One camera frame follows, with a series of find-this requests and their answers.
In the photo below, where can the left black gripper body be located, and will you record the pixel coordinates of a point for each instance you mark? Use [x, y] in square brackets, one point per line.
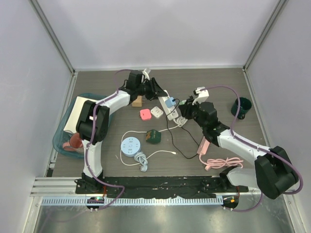
[145, 90]

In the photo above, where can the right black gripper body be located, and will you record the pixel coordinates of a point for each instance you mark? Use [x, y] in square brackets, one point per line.
[192, 111]

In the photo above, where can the blue plug adapter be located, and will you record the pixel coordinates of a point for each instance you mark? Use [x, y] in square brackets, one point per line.
[170, 102]

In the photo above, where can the white square plug adapter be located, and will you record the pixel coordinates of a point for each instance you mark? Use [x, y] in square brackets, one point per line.
[156, 112]

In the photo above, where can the white power strip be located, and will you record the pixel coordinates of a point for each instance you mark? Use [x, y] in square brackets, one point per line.
[170, 112]

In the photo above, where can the pink square plug adapter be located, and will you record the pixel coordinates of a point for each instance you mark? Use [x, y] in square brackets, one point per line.
[145, 114]

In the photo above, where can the pink power strip with cable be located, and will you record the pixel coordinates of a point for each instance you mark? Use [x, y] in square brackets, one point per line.
[210, 163]

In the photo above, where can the dark green cube socket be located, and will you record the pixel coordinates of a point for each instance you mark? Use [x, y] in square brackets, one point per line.
[153, 136]

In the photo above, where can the round blue power socket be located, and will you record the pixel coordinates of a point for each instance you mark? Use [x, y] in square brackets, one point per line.
[131, 147]

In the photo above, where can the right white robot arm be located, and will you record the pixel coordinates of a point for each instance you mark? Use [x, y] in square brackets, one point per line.
[273, 172]

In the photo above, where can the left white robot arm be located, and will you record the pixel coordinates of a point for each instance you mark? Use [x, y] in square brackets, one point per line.
[92, 123]

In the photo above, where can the dark green mug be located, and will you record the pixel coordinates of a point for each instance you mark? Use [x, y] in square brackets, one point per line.
[241, 105]

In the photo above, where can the teal plastic bin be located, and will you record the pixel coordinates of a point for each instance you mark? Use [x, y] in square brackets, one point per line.
[64, 132]

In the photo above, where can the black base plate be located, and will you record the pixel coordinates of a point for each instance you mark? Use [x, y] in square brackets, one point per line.
[189, 187]

